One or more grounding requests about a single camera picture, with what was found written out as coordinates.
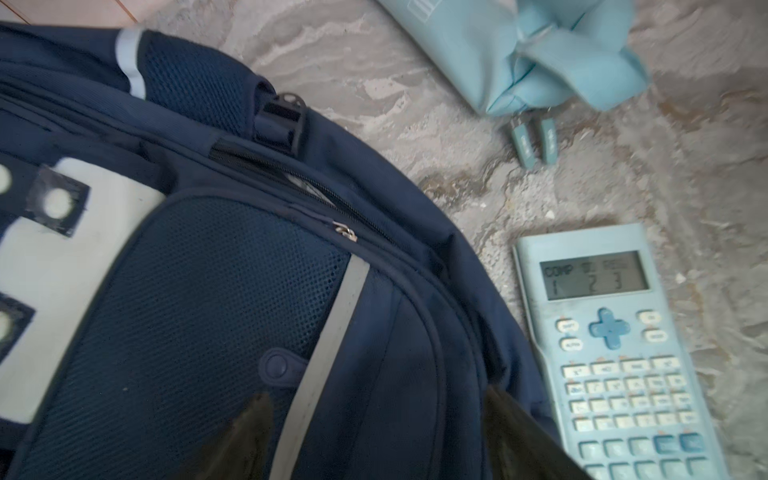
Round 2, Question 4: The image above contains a navy blue backpack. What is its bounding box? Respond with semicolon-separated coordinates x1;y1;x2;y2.
1;22;560;479

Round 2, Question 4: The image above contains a light blue pencil pouch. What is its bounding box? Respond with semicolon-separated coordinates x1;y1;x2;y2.
381;0;650;169

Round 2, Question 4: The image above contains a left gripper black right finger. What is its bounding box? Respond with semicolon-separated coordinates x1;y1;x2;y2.
483;386;591;480

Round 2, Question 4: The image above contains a light blue calculator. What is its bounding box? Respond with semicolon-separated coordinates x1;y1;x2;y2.
514;224;728;479

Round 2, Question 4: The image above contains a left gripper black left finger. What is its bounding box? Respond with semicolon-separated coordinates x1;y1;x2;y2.
173;392;273;480

